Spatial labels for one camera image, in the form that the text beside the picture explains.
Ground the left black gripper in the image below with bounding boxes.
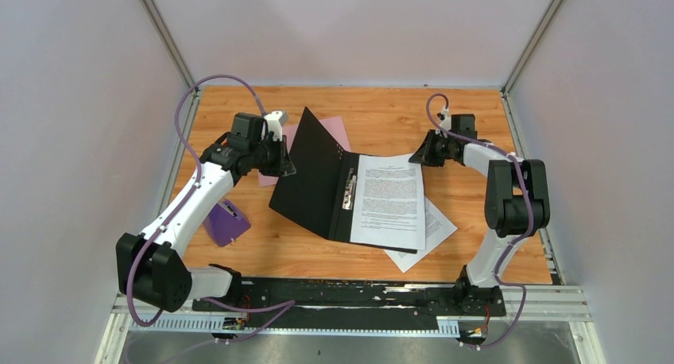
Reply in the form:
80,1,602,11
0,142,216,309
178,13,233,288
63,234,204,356
250,135,297,178

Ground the red folder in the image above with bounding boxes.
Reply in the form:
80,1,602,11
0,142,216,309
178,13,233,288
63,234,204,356
268,106,420,254

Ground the printed paper sheet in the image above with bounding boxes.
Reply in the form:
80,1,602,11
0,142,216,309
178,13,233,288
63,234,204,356
384,198,458,273
351,153,425,251

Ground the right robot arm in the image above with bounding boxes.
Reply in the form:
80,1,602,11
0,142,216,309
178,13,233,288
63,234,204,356
409,114,551,315

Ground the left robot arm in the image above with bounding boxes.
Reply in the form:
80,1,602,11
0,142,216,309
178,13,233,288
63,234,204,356
115,110,296,312

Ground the pink paper sheet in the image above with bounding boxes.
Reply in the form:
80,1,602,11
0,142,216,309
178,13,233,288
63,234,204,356
258,117,351,187

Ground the purple box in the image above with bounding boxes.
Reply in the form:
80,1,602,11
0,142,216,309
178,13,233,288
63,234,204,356
203,199,251,247

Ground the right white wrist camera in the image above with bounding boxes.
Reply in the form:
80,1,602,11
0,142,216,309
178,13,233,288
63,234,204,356
436,106,451,135

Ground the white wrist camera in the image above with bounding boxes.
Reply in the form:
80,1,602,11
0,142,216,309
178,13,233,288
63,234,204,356
436,106,451,135
263,110,289,141

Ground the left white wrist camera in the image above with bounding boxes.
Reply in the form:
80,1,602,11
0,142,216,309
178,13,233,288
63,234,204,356
263,110,289,141

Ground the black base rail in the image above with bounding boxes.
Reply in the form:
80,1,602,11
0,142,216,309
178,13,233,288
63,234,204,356
113,276,586,339

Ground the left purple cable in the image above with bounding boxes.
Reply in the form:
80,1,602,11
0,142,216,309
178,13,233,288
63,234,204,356
126,75,296,328

